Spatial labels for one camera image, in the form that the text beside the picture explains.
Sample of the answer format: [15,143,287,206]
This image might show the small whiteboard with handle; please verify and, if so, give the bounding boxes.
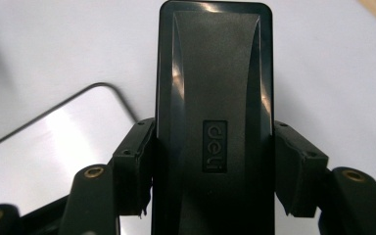
[0,81,140,218]

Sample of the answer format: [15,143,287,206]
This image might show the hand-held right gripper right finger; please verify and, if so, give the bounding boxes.
[273,120,329,218]

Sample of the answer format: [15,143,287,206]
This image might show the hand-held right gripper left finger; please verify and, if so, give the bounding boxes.
[112,117,158,218]

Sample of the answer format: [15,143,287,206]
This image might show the black whiteboard eraser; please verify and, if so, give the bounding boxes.
[151,0,276,235]

